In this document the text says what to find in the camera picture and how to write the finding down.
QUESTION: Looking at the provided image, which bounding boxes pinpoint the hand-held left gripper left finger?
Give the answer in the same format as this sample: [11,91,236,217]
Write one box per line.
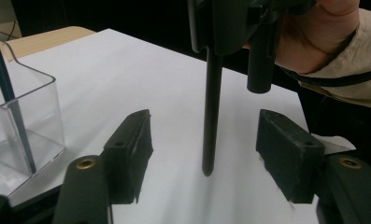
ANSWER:
[102,108,154,205]

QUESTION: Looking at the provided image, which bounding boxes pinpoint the black pen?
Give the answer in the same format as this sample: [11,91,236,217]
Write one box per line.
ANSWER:
[201,46,224,177]

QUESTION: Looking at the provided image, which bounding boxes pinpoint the white table cover sheet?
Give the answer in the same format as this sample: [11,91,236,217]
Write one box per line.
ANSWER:
[0,28,357,224]

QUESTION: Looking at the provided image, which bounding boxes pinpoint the clear acrylic organizer box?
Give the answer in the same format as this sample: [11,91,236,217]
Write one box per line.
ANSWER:
[0,40,66,199]

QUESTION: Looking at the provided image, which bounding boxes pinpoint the makeup brush with orange ferrule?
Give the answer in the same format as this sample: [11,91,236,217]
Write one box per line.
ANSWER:
[0,12,37,175]

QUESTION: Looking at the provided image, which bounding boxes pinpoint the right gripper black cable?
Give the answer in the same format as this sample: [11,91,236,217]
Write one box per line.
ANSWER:
[280,66,371,88]

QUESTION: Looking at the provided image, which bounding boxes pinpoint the black curtain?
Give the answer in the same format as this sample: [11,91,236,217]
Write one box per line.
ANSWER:
[11,0,191,57]

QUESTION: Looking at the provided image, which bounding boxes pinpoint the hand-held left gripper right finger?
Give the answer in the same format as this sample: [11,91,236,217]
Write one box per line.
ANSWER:
[255,108,326,204]

